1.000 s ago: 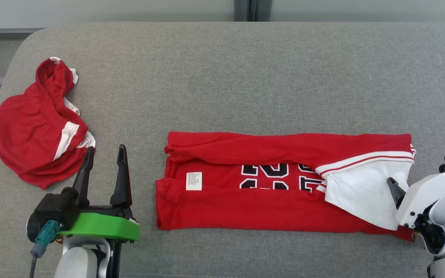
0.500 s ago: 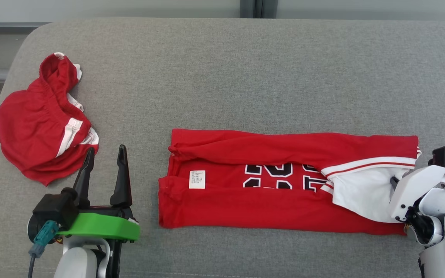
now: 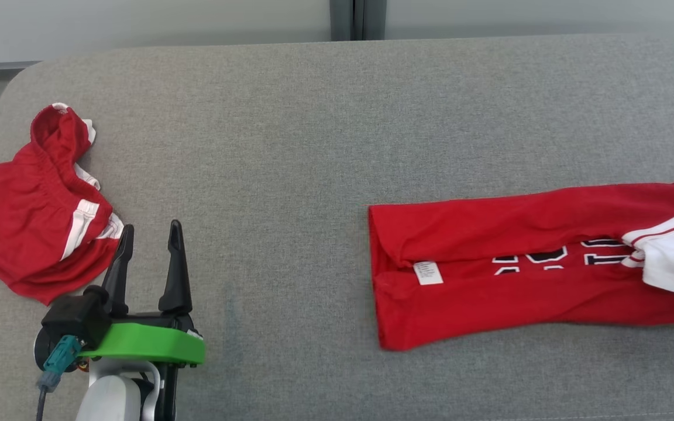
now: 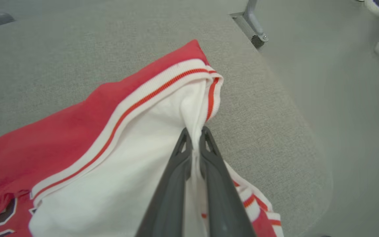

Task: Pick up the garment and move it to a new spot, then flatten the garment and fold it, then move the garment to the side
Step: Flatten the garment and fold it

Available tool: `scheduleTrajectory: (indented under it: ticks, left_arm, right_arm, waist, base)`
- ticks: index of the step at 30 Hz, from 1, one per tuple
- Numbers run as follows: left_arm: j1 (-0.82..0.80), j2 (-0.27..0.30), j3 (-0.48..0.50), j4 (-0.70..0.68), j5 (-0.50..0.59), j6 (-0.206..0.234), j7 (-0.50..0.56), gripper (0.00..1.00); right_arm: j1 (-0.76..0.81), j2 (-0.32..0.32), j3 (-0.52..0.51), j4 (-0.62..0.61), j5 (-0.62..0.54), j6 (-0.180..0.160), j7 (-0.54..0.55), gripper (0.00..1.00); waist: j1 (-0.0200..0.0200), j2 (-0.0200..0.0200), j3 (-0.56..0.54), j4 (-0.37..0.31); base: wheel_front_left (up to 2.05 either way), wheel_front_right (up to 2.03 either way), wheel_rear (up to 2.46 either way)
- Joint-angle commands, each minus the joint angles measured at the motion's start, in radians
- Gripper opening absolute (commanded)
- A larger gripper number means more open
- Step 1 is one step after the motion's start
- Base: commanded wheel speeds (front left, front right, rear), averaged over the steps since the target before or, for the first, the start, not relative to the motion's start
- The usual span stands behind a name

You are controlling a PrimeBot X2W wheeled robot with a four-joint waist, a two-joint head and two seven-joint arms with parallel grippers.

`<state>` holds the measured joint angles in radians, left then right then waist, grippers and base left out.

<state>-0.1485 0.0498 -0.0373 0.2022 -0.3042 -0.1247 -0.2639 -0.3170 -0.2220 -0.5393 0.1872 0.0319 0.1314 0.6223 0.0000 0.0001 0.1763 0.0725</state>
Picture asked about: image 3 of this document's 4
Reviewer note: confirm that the red shorts with white stripes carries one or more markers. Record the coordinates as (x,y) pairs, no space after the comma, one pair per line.
(21,234)

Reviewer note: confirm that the red Bulls basketball jersey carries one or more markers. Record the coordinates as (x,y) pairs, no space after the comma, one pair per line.
(489,292)

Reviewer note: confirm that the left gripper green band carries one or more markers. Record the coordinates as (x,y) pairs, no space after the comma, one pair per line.
(144,345)

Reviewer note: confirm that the grey fabric sofa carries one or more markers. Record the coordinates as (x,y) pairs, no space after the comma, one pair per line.
(284,175)

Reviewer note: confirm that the grey metal partition post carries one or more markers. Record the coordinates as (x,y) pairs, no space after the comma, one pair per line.
(357,17)

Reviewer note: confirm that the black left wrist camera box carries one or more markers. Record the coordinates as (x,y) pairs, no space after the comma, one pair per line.
(74,318)

